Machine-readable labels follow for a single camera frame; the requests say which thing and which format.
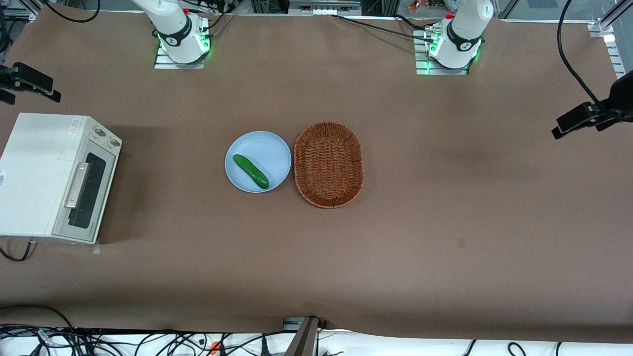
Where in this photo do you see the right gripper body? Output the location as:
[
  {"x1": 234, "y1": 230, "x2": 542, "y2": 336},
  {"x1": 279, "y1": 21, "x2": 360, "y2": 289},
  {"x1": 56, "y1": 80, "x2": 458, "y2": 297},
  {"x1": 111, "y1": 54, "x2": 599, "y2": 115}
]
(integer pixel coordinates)
[{"x1": 0, "y1": 63, "x2": 18, "y2": 90}]

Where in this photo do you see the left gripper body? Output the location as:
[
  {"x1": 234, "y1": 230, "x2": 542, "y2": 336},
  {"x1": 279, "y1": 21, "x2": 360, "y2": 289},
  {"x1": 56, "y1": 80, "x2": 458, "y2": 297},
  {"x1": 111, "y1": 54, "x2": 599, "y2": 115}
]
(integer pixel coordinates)
[{"x1": 611, "y1": 71, "x2": 633, "y2": 122}]

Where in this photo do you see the oven door with metal handle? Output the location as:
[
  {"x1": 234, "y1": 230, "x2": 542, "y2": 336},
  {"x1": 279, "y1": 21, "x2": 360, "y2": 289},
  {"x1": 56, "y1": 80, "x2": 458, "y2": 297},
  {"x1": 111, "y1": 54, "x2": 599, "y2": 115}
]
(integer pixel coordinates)
[{"x1": 52, "y1": 148, "x2": 119, "y2": 244}]

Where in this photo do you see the white toaster oven body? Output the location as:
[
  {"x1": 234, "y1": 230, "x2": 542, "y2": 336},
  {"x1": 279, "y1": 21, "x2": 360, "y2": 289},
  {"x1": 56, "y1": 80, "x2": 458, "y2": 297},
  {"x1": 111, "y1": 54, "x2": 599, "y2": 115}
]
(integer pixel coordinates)
[{"x1": 0, "y1": 113, "x2": 123, "y2": 244}]

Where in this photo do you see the brown paper table cover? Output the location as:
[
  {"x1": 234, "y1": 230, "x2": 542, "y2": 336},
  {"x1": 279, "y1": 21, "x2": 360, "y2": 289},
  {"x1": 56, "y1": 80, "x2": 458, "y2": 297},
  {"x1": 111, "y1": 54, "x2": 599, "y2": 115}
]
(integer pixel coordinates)
[{"x1": 0, "y1": 9, "x2": 633, "y2": 344}]

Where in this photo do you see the green cucumber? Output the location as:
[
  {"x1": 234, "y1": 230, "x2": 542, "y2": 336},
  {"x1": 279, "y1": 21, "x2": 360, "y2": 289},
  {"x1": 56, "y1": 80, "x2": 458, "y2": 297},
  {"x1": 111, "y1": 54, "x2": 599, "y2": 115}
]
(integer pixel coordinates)
[{"x1": 232, "y1": 154, "x2": 270, "y2": 190}]

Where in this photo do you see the light blue plate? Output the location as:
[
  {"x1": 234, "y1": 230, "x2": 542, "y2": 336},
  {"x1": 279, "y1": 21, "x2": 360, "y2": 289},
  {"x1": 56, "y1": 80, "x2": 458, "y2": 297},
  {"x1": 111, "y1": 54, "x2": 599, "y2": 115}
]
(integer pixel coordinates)
[{"x1": 225, "y1": 131, "x2": 292, "y2": 193}]

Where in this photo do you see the brown wicker basket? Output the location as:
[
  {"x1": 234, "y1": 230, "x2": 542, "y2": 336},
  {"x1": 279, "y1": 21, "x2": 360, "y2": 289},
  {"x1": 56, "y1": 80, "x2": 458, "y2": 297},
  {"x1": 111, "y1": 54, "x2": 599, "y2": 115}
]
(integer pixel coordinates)
[{"x1": 294, "y1": 122, "x2": 365, "y2": 209}]

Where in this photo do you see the grey power strip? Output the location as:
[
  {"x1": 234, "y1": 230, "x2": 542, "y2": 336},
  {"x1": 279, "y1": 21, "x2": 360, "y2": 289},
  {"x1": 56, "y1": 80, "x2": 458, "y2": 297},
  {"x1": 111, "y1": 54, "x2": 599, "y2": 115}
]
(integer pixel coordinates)
[{"x1": 289, "y1": 0, "x2": 362, "y2": 16}]

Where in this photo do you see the black left wrist camera cable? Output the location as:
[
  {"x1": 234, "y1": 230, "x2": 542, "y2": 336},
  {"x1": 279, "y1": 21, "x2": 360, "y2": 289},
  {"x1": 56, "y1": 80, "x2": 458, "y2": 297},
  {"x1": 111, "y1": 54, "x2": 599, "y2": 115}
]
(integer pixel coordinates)
[{"x1": 557, "y1": 0, "x2": 619, "y2": 113}]

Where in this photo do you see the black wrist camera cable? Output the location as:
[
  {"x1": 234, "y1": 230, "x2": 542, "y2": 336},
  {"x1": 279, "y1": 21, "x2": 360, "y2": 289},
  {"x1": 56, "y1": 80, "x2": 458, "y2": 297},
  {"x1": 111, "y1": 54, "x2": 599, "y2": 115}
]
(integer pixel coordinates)
[
  {"x1": 557, "y1": 0, "x2": 619, "y2": 113},
  {"x1": 43, "y1": 0, "x2": 101, "y2": 23}
]

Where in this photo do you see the aluminium frame rail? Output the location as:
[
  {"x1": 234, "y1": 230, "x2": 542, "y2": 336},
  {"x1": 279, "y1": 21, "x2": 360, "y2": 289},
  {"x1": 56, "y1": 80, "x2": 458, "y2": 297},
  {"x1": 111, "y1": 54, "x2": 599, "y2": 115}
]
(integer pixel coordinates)
[{"x1": 588, "y1": 0, "x2": 633, "y2": 80}]

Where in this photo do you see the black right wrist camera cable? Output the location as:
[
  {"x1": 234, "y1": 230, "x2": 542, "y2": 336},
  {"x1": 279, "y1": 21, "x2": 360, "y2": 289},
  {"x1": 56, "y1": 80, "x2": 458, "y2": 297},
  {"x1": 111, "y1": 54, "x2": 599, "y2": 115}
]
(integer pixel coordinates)
[{"x1": 43, "y1": 0, "x2": 101, "y2": 23}]

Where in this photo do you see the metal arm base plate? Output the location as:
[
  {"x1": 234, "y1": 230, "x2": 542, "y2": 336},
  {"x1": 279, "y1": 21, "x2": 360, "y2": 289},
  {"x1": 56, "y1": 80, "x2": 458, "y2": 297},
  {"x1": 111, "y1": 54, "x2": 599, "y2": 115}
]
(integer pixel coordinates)
[
  {"x1": 154, "y1": 30, "x2": 209, "y2": 70},
  {"x1": 414, "y1": 29, "x2": 470, "y2": 76}
]

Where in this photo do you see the black oven power cable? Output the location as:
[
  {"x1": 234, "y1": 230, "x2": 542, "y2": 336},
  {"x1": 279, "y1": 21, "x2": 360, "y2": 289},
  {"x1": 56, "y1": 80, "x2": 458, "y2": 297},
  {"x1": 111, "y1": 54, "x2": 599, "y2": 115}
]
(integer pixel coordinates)
[{"x1": 0, "y1": 241, "x2": 34, "y2": 262}]

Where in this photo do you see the short black table cable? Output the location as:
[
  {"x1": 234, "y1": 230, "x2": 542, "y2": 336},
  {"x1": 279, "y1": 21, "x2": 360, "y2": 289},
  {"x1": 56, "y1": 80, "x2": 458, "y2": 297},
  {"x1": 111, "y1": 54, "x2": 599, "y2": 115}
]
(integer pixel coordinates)
[{"x1": 395, "y1": 14, "x2": 429, "y2": 31}]

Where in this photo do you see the black looped floor cable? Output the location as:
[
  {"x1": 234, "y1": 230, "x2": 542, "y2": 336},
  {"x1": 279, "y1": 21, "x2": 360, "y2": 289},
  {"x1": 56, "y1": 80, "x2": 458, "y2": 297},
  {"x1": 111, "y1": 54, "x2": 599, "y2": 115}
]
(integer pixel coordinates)
[{"x1": 0, "y1": 304, "x2": 75, "y2": 331}]

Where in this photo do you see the long black table cable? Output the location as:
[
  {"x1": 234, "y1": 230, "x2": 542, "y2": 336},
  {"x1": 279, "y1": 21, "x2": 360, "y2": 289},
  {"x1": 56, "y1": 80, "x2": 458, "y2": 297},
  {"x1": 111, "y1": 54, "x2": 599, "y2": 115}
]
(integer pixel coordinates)
[{"x1": 330, "y1": 14, "x2": 438, "y2": 43}]

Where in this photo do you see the aluminium profile post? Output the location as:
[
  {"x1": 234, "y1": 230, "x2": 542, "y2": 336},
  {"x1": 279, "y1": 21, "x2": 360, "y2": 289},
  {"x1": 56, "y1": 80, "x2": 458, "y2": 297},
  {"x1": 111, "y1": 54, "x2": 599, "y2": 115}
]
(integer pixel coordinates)
[{"x1": 283, "y1": 316, "x2": 320, "y2": 356}]

